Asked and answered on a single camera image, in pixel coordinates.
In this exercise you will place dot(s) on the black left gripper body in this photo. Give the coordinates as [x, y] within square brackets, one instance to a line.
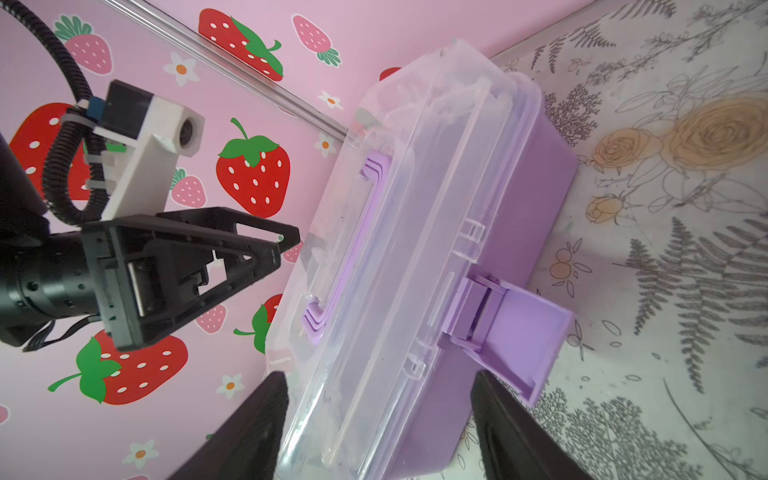
[95, 275]

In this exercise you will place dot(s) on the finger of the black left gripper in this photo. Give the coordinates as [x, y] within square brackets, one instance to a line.
[183, 280]
[242, 223]

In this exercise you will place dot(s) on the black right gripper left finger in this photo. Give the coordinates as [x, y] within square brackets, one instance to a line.
[247, 445]

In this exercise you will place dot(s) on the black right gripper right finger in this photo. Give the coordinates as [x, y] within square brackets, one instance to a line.
[513, 446]

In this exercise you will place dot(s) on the purple plastic tool box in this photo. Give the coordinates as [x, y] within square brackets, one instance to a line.
[413, 275]

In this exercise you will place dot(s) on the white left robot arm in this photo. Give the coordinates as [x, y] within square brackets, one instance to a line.
[22, 208]

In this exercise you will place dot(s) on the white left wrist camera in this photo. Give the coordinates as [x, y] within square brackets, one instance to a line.
[156, 132]

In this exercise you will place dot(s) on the aluminium corner post left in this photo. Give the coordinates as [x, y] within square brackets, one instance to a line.
[175, 32]

